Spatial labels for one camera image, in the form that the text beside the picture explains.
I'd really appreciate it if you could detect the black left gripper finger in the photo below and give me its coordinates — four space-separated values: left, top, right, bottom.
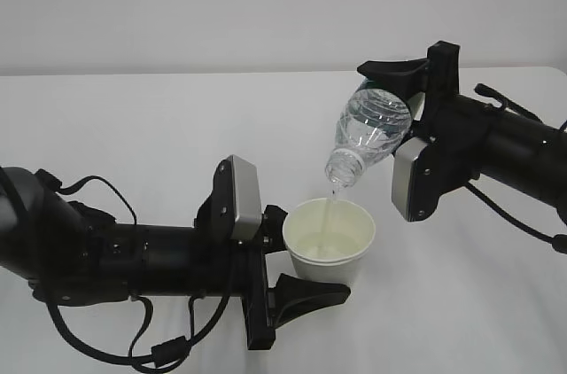
268 274 351 329
261 205 288 253

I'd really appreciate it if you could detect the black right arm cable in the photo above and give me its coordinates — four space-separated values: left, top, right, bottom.
460 83 567 255

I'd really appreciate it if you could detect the clear water bottle green label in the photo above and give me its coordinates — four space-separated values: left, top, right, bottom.
325 79 413 190

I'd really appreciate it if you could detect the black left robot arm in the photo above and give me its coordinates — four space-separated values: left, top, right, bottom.
1 155 351 349

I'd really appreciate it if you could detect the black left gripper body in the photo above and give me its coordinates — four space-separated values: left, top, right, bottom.
194 159 276 339

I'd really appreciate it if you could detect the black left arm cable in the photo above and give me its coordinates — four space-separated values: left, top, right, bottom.
39 169 231 369

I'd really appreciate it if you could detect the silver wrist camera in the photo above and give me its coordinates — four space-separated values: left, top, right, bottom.
392 137 439 222
229 154 262 241

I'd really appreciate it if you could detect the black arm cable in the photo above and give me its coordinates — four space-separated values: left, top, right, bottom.
39 169 231 369
460 83 567 255

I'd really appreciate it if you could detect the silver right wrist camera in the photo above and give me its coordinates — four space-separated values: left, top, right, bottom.
392 137 439 222

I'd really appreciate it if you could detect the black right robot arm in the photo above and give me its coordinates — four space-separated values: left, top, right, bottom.
357 41 566 222

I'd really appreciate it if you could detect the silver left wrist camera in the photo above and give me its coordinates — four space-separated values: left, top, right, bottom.
229 154 262 241

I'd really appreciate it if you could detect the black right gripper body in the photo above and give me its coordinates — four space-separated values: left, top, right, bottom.
408 41 483 210

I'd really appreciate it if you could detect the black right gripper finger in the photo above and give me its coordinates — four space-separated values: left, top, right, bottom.
356 58 430 102

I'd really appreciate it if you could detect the white paper cup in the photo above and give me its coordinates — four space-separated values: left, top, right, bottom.
282 199 376 286

